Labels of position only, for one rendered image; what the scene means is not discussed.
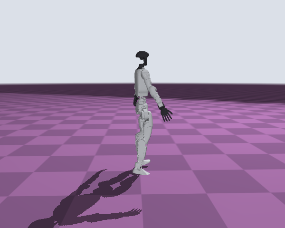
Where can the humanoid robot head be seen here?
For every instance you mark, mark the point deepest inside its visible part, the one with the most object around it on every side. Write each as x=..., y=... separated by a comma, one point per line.
x=143, y=56

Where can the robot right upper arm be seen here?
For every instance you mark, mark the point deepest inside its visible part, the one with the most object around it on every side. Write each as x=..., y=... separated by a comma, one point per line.
x=146, y=76

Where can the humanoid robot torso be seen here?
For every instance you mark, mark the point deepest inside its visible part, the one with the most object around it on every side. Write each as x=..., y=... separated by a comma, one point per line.
x=140, y=90

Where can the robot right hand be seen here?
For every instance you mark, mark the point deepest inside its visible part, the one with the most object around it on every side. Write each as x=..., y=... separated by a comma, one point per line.
x=164, y=112

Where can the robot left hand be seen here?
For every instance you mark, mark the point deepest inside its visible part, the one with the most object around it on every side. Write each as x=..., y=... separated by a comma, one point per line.
x=135, y=100

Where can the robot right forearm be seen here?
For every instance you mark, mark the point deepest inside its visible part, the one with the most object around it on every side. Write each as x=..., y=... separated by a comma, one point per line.
x=155, y=95

